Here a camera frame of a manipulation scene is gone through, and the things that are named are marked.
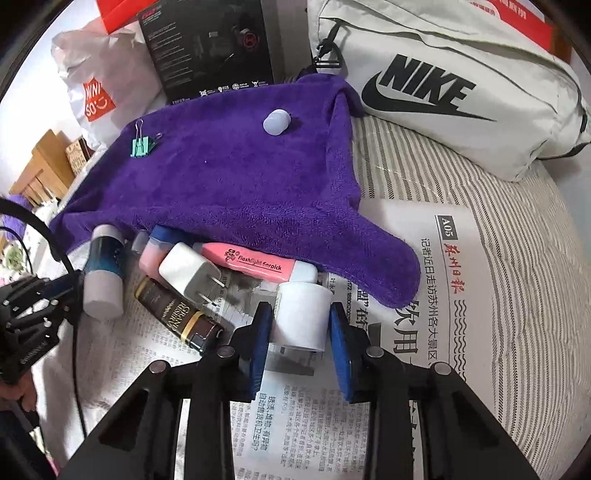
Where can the white bag with black logo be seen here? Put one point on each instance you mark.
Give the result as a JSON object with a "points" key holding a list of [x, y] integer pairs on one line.
{"points": [[415, 41]]}

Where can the green binder clip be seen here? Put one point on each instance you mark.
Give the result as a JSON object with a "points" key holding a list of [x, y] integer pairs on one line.
{"points": [[141, 148]]}

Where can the wooden furniture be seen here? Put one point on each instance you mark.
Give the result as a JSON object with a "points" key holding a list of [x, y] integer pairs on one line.
{"points": [[46, 161]]}

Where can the small clear bottle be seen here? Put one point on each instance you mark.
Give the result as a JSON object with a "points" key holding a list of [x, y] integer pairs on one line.
{"points": [[138, 242]]}

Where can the small lavender round cap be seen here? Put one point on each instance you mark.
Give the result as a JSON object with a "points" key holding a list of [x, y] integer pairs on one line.
{"points": [[276, 123]]}

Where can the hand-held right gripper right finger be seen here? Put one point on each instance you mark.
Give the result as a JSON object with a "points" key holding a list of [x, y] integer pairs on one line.
{"points": [[340, 357]]}

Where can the pink ear pick pen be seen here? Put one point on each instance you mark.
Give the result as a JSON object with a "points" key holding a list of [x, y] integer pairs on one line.
{"points": [[258, 263]]}

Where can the newspaper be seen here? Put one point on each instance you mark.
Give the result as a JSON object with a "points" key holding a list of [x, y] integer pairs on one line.
{"points": [[415, 277]]}

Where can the purple towel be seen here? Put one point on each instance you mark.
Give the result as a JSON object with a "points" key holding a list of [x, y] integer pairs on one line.
{"points": [[231, 184]]}

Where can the teal bottle with white cap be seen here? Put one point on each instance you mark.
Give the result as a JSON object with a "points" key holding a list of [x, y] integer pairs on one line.
{"points": [[104, 267]]}

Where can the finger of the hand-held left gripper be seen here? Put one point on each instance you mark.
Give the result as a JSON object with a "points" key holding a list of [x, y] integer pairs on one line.
{"points": [[32, 321], [51, 288]]}

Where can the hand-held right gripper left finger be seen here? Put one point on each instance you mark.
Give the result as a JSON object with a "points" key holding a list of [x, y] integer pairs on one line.
{"points": [[257, 353]]}

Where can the striped bed sheet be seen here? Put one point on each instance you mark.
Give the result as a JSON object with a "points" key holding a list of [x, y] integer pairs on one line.
{"points": [[508, 277]]}

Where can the black product box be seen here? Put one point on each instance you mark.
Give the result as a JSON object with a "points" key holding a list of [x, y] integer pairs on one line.
{"points": [[198, 46]]}

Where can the white plastic bag red label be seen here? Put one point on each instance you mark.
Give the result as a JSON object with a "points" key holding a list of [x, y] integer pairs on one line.
{"points": [[106, 60]]}

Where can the red and white cardboard box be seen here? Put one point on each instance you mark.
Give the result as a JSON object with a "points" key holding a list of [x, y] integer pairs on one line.
{"points": [[521, 18]]}

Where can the person's left hand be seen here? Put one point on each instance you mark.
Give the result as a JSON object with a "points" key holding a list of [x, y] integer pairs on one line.
{"points": [[18, 392]]}

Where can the white charger plug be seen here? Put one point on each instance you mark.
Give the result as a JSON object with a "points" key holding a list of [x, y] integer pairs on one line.
{"points": [[184, 270]]}

